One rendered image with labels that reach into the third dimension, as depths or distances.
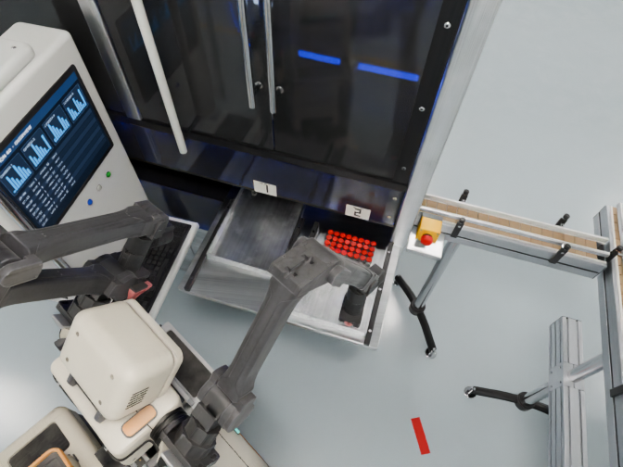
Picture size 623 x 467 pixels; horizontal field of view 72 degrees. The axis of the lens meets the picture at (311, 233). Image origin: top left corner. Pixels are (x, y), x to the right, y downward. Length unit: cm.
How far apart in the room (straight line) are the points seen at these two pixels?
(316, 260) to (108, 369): 46
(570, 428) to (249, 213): 142
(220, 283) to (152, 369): 64
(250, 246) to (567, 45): 377
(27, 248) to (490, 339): 221
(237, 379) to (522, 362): 190
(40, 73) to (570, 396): 202
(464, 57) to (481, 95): 277
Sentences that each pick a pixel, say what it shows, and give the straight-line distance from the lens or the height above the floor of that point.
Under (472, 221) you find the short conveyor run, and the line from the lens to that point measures 166.
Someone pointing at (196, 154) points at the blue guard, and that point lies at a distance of 158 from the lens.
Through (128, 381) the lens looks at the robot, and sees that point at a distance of 93.
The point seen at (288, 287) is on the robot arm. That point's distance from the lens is 77.
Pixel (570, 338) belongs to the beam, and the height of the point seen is 55.
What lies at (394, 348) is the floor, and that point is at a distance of 240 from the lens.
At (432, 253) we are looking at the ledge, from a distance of 164.
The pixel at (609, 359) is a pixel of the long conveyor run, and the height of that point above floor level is 88.
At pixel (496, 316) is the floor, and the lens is 264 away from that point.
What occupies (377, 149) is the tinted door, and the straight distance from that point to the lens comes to 128.
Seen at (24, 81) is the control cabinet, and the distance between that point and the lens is 130.
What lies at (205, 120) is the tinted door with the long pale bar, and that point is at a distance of 145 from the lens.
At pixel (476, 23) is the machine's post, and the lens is 103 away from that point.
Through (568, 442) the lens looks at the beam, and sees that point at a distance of 194.
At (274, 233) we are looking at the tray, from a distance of 161.
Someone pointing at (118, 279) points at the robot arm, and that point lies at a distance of 116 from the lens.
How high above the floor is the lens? 222
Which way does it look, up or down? 57 degrees down
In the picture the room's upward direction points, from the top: 3 degrees clockwise
